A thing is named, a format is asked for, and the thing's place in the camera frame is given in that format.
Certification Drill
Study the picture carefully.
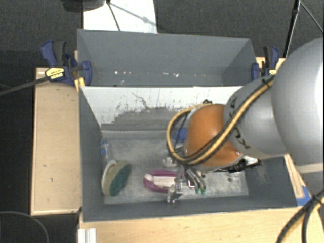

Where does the small white round thing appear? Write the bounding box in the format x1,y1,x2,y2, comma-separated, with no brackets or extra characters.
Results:
161,156,178,168

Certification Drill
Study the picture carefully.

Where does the grey metal bin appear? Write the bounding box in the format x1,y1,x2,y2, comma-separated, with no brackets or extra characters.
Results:
76,28,298,222

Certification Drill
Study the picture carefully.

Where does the clear plastic bottle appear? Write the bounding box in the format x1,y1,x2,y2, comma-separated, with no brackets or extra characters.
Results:
99,137,114,167

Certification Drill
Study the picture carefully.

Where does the pale wood flat board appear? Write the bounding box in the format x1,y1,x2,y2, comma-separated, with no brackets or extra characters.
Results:
30,67,82,216

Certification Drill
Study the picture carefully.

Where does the black cylinder on white bracket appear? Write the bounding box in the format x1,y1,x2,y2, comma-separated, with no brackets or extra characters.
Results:
226,157,262,174

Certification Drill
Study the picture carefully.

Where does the small blue thing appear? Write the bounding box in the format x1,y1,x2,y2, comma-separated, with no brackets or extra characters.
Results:
173,128,188,143

